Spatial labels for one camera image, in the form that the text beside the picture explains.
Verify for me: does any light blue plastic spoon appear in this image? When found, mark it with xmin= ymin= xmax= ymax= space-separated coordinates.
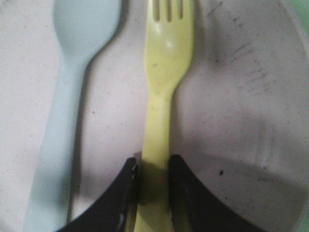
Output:
xmin=23 ymin=0 xmax=121 ymax=232

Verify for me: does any green rectangular tray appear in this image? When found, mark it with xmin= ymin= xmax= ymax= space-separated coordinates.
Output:
xmin=291 ymin=0 xmax=309 ymax=28

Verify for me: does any yellow plastic fork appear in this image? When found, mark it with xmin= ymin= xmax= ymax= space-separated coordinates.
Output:
xmin=134 ymin=0 xmax=194 ymax=232

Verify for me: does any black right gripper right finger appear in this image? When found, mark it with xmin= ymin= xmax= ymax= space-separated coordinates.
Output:
xmin=169 ymin=155 xmax=263 ymax=232

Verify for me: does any white round plate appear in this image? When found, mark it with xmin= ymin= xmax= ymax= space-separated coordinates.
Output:
xmin=0 ymin=0 xmax=309 ymax=232

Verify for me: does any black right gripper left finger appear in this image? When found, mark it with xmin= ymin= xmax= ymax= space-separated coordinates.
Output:
xmin=59 ymin=158 xmax=139 ymax=232

